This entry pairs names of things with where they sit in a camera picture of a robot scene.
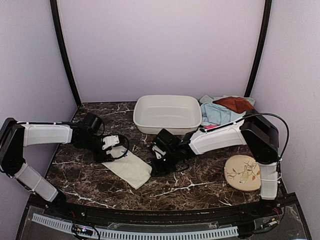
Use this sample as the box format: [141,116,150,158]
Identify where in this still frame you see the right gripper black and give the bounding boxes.
[150,149,180,177]

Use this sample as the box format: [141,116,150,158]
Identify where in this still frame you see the white embroidered towel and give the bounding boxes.
[102,151,152,190]

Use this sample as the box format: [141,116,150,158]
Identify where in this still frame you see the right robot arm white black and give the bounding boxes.
[151,110,281,217]

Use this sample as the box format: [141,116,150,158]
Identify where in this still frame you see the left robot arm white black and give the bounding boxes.
[0,113,120,218]

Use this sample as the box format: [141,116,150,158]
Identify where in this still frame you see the white plastic basin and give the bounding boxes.
[133,95,202,135]

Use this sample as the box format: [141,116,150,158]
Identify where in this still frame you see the pink towel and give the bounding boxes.
[203,125,219,130]

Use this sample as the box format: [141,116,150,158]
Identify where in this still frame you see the light blue towel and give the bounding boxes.
[200,102,246,126]

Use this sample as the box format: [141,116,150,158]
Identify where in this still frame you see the round floral wooden plate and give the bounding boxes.
[224,155,261,192]

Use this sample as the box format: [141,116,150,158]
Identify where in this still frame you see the dark red towel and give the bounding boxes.
[212,96,254,114]

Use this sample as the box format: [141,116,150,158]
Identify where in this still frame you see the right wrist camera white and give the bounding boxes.
[152,145,166,160]

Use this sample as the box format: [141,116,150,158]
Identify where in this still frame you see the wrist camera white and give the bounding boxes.
[101,135,120,151]
[152,145,166,160]

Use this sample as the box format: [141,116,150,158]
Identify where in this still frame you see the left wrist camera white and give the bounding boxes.
[101,135,120,151]

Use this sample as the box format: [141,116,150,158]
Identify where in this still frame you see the left camera black cable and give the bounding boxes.
[99,119,130,161]

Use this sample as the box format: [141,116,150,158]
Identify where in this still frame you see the black front rail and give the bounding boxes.
[44,193,297,226]

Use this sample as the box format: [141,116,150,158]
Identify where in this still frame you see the white slotted cable duct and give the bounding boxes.
[31,213,239,240]

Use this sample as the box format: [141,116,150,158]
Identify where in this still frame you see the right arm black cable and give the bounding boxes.
[199,112,290,163]

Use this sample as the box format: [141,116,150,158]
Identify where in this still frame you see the left black frame post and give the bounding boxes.
[49,0,82,108]

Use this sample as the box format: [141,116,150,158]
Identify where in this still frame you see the black frame post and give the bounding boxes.
[49,0,82,108]
[244,0,273,98]

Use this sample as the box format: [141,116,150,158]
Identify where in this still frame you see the right black frame post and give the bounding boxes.
[244,0,273,98]

